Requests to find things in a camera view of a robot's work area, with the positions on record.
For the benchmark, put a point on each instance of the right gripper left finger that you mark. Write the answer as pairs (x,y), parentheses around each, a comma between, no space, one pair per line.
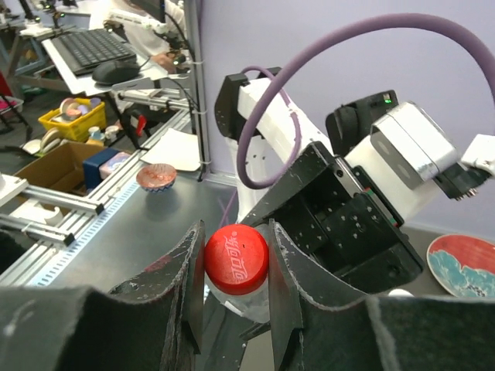
(152,321)

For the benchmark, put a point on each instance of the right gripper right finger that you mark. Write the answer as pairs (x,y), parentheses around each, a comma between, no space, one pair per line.
(319,322)

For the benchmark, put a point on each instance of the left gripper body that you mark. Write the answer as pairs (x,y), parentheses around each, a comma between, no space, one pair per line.
(332,213)

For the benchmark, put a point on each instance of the red bottle cap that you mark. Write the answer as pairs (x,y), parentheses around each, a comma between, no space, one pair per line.
(236,259)

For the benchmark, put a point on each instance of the clear plastic bottle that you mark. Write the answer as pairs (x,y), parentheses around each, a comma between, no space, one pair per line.
(253,306)

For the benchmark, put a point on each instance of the clear bottle white cap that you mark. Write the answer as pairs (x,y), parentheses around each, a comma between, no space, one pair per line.
(399,292)

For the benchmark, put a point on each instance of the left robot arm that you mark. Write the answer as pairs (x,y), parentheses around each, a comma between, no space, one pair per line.
(287,131)

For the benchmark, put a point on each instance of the red and teal plate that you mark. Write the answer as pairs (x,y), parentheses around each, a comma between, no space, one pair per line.
(462,265)

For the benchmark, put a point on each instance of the small red patterned bowl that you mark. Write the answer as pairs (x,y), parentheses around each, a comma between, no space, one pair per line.
(156,177)

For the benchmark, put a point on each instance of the white paper sheet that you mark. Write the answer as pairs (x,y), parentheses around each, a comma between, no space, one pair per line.
(175,148)

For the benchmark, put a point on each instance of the yellow plastic basket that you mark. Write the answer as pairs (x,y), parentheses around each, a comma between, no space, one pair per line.
(78,129)

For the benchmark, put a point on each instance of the black computer mouse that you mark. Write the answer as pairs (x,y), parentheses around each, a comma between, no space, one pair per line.
(113,72)

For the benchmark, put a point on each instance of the black computer keyboard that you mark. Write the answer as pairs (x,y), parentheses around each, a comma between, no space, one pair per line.
(84,51)

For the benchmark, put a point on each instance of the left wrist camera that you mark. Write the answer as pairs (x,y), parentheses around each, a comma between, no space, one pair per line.
(410,160)

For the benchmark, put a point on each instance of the grey slotted cable duct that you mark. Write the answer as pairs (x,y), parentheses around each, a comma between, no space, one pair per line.
(46,261)

